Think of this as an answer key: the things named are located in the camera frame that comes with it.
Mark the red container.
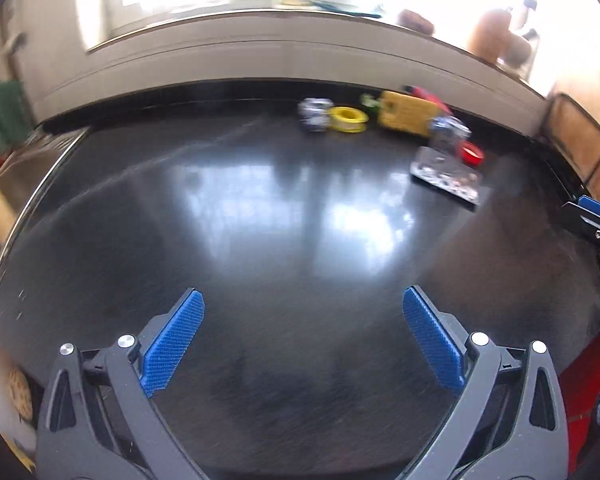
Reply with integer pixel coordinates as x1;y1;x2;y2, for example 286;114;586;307
557;345;600;471

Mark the green cloth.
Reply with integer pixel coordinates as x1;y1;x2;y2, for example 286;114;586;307
0;80;33;156

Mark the small brown object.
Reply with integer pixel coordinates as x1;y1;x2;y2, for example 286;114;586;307
397;7;436;37

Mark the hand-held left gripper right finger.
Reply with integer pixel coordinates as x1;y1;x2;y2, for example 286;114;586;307
402;285;568;480

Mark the small clear glass jar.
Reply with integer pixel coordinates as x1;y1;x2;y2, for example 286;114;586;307
298;97;332;134

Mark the clear jar with blue lid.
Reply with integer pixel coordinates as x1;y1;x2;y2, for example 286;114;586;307
428;115;472;155

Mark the brown clay vase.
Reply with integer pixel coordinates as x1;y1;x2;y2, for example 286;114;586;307
467;7;514;64

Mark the clear plastic tray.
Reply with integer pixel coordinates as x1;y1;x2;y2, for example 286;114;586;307
410;146;482;209

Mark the yellow rectangular box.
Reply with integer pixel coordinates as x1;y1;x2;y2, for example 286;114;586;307
377;90;442;137

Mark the yellow tape roll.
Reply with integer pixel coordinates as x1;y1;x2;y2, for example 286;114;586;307
329;105;371;134

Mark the red lid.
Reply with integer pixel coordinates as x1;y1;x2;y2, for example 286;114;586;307
456;141;486;167

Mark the clear bottle dark cap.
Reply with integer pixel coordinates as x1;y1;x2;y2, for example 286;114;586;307
509;0;542;68

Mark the white printed bag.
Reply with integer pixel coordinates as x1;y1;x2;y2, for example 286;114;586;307
0;310;46;471

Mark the blue flat item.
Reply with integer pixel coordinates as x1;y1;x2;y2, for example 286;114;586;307
314;0;386;19

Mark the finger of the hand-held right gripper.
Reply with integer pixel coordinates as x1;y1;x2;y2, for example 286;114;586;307
561;195;600;253

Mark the red item behind box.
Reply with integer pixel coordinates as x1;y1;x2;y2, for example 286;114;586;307
402;85;453;113

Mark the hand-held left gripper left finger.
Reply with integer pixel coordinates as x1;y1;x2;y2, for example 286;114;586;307
37;287;216;480

